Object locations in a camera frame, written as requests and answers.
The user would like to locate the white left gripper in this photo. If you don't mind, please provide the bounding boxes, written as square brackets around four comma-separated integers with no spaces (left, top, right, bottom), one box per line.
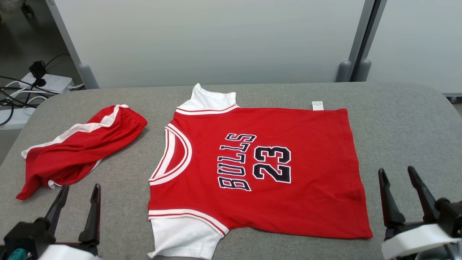
[38,183,104,260]

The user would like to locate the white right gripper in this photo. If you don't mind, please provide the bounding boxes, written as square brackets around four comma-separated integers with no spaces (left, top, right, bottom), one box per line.
[378,165,462,260]

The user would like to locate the red shorts with white stripe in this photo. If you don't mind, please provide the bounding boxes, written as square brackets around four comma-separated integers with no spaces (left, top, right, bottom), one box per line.
[16,104,148,201]

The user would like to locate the red Bulls 23 jersey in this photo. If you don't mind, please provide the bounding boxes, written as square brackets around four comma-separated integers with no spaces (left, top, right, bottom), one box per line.
[147,83,373,260]

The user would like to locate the plain white power strip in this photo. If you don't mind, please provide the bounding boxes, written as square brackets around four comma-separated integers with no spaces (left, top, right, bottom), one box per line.
[0,106,37,130]

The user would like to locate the white power strip with sockets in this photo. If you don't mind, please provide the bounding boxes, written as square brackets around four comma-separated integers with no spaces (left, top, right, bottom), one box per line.
[19,72,74,94]

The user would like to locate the grey partition foot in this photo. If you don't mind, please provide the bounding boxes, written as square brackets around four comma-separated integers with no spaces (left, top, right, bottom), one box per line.
[78,63,99,90]
[353,59,372,82]
[335,60,353,83]

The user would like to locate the black plug adapter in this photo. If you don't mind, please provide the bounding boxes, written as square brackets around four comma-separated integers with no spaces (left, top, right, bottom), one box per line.
[29,61,47,88]

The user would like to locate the narrow white partition panel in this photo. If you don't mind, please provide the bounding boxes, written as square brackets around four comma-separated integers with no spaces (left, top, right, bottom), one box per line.
[367,0,462,94]

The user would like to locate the wide white partition panel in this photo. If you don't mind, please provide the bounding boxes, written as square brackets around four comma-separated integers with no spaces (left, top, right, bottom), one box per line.
[53,0,366,89]

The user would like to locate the teal left camera connector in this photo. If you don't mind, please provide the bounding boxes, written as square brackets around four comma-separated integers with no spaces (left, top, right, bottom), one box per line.
[6,248,28,260]

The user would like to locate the white power cable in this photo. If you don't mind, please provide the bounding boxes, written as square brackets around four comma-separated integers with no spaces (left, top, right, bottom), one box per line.
[4,80,48,109]

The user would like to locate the long black power cable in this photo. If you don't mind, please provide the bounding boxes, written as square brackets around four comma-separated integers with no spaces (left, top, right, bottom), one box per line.
[0,75,59,96]

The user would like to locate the dark partition post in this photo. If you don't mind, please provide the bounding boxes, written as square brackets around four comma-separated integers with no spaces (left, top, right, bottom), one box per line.
[356,0,387,73]

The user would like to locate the light aluminium partition post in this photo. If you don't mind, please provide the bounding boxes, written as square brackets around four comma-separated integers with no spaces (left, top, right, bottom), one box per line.
[346,0,377,73]

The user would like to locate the slanted aluminium partition post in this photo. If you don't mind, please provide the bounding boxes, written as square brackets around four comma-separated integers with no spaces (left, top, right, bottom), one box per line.
[45,0,91,87]

